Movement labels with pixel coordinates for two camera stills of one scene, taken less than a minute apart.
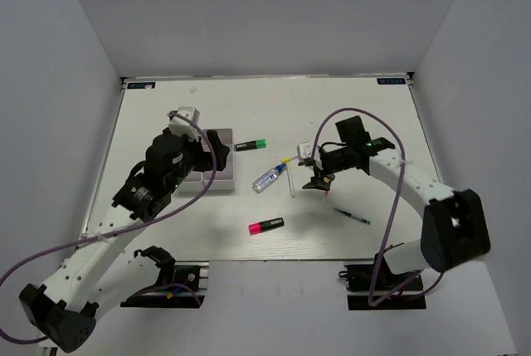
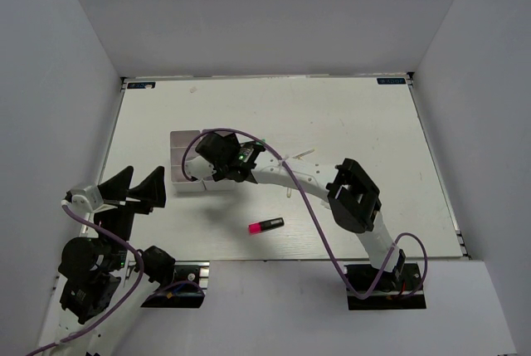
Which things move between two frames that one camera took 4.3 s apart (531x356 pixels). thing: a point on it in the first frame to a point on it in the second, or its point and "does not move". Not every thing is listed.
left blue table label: (132, 85) does not move
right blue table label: (391, 81) does not move
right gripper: (319, 181) to (219, 174)
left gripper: (205, 158) to (152, 189)
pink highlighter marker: (261, 226) does not move
